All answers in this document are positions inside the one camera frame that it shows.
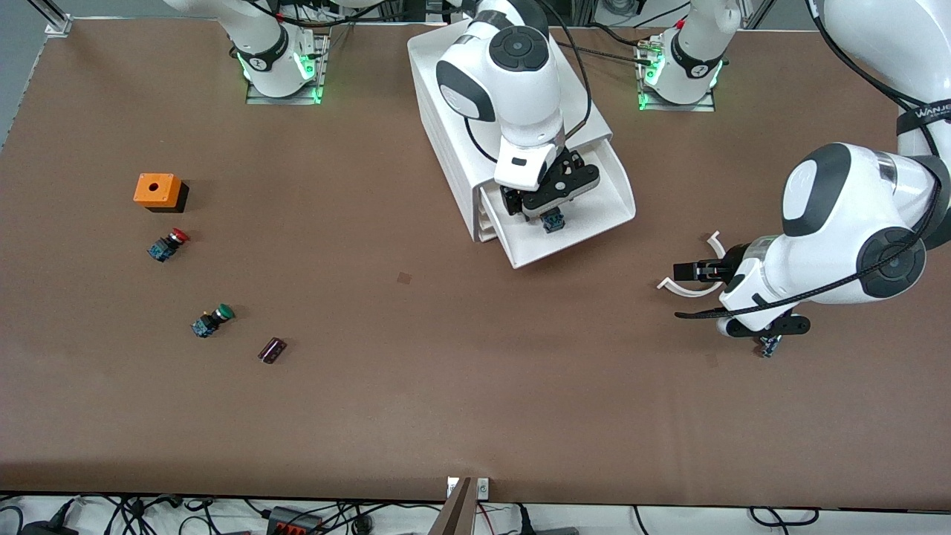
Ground white drawer cabinet housing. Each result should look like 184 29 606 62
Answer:
406 16 614 244

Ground green push button blue base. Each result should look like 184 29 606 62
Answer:
192 303 236 339

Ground red push button blue base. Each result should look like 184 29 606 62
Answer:
147 228 190 262

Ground orange button box black base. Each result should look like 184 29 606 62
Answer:
134 173 189 214

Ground black power strip red switches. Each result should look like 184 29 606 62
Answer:
266 507 325 535

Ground silver aluminium corner profile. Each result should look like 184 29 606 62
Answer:
28 0 74 36

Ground white semicircular plastic bracket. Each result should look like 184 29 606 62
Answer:
658 230 729 298

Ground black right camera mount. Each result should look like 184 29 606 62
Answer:
524 147 601 216

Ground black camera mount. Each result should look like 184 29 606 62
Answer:
524 147 601 216
732 316 812 339

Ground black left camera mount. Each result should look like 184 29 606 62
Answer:
732 316 812 339

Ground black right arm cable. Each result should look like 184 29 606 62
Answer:
464 0 595 166

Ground black base supply cable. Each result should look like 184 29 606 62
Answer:
557 22 656 69

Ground grey left arm base plate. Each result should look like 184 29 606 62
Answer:
637 37 718 114

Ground black looped floor cable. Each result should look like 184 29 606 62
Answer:
749 507 820 528

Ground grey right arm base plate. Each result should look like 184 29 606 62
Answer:
245 33 330 106

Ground brown aluminium profile post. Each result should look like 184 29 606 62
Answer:
429 477 476 535

